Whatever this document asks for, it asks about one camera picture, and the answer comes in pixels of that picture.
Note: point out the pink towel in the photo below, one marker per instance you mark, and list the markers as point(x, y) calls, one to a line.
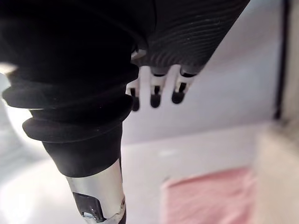
point(210, 198)

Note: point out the black vertical frame strip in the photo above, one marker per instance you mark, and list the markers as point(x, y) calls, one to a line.
point(281, 58)

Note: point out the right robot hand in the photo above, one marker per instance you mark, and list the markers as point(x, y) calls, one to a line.
point(77, 70)

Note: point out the beige blurred object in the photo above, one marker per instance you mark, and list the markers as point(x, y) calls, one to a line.
point(278, 172)

